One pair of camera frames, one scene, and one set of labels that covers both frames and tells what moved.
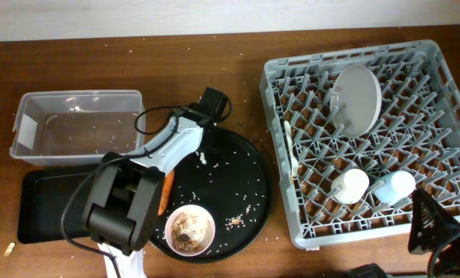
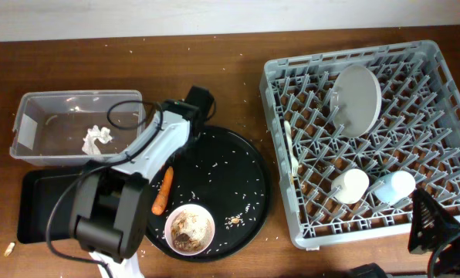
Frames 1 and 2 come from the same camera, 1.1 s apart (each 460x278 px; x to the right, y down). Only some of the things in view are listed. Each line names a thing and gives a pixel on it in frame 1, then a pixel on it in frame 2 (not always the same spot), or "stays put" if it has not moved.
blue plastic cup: [394, 188] stays put
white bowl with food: [190, 230] stays put
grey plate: [356, 100] stays put
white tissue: [202, 157] → [89, 146]
